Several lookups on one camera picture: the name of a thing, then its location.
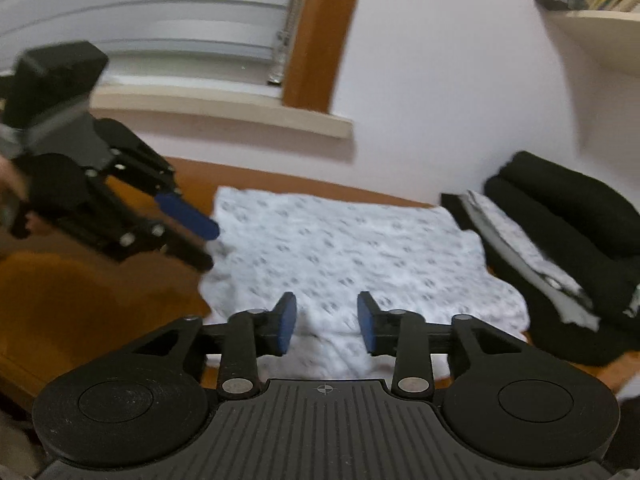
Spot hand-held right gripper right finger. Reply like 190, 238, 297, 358
356, 291, 529, 402

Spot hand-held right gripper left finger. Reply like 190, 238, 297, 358
127, 291, 298, 402

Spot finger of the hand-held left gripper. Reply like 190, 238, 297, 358
154, 190, 221, 241
161, 236, 216, 274

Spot white patterned garment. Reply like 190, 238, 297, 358
460, 190, 593, 306
199, 186, 531, 382

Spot person's left hand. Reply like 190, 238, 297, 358
0, 156, 28, 202

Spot beige window sill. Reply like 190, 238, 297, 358
90, 81, 354, 140

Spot folded white patterned garment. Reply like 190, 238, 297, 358
460, 190, 593, 306

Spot grey window blind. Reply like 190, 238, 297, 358
0, 0, 301, 86

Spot person's beige clothing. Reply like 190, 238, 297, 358
0, 410, 41, 478

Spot white shelf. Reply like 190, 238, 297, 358
542, 9, 640, 78

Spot clear blind cord pulls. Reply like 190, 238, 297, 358
267, 30, 292, 86

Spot wooden window frame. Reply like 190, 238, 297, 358
281, 0, 369, 113

